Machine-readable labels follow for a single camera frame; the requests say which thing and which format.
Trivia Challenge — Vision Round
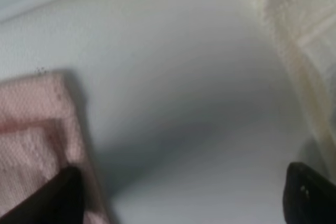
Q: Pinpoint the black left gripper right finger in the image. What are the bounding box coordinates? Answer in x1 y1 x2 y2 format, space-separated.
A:
282 162 335 224

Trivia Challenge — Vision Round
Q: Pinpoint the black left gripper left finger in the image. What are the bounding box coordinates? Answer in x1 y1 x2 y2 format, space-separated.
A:
1 166 85 223

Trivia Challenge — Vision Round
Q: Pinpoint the pink towel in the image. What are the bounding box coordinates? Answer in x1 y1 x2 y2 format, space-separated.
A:
1 73 110 223

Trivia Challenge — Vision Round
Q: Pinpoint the white towel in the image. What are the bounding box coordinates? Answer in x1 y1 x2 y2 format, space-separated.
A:
251 0 335 177

